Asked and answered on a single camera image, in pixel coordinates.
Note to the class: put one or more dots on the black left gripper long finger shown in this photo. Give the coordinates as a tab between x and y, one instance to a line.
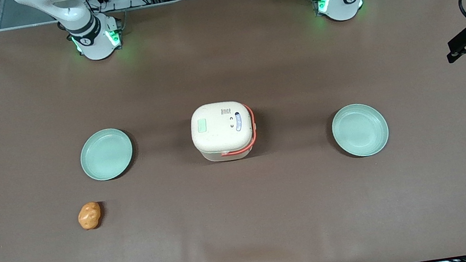
462	42

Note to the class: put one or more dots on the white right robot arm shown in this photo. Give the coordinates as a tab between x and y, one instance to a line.
91	29

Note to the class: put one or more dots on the pale green plate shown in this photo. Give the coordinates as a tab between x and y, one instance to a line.
360	130
106	154

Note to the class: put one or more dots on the orange brown potato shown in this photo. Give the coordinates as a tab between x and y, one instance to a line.
89	216

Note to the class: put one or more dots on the brown table mat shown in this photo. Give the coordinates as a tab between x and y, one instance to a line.
246	221

